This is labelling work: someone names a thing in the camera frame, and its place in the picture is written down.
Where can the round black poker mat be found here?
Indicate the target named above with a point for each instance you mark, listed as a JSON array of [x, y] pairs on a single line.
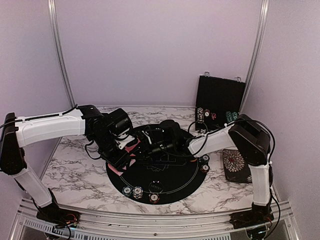
[[180, 176]]

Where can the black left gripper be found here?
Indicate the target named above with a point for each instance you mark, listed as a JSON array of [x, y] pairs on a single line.
[[118, 161]]

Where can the aluminium frame post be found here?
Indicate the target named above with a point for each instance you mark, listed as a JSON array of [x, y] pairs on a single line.
[[262, 22], [59, 51]]

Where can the aluminium front rail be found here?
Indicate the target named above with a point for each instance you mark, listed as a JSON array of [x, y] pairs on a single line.
[[103, 225]]

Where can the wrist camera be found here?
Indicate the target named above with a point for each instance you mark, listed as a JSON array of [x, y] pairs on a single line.
[[172, 133], [119, 121]]

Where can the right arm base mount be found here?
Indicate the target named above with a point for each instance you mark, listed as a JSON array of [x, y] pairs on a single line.
[[251, 220]]

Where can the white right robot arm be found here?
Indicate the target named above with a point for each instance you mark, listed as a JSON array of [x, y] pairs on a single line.
[[251, 138]]

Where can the clear round dealer button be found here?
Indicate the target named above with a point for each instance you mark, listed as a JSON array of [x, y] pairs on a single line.
[[156, 187]]

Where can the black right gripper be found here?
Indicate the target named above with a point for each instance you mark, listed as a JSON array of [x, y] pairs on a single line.
[[145, 149]]

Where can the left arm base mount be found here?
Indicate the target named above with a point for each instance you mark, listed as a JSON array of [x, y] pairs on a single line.
[[54, 214]]

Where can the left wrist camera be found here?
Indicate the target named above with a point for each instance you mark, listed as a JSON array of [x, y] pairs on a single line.
[[119, 121]]

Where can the green chips in case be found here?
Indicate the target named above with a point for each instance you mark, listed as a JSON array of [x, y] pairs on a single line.
[[231, 116]]

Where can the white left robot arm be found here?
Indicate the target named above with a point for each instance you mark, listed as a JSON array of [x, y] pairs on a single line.
[[21, 132]]

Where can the right aluminium frame post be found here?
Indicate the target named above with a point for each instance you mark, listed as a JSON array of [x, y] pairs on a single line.
[[262, 22]]

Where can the black poker chip case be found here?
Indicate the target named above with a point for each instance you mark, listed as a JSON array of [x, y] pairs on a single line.
[[219, 95]]

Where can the black floral rectangular tray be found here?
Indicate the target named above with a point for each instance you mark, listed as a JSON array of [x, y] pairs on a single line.
[[236, 170]]

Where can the red playing card deck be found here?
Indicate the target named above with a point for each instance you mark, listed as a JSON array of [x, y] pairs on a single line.
[[118, 172]]

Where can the left aluminium frame post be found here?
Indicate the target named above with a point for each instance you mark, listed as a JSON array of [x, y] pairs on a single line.
[[59, 51]]

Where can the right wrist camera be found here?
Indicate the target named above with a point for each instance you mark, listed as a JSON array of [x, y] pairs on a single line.
[[172, 133]]

